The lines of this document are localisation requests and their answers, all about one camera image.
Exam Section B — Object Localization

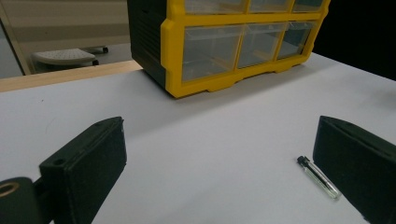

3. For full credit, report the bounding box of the yellow black drawer organizer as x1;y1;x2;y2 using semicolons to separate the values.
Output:
126;0;332;99

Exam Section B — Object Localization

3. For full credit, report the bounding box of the grey wheeled stand base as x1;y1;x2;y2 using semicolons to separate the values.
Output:
31;46;109;68

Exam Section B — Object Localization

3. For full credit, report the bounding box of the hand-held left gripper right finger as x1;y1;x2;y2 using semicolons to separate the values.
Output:
312;115;396;224

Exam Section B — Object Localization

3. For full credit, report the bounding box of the wooden board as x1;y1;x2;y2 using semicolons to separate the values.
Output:
0;60;144;93

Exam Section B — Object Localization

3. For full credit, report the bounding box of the clear plastic drawer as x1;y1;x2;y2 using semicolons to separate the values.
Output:
181;25;244;82

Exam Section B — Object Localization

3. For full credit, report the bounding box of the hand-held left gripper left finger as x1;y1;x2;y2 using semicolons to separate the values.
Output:
38;116;128;224

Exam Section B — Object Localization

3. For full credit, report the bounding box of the small glass vial black cap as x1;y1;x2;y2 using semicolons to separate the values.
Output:
296;155;343;201

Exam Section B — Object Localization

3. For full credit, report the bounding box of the set of clear organizer drawers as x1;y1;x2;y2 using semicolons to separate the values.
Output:
185;0;325;69

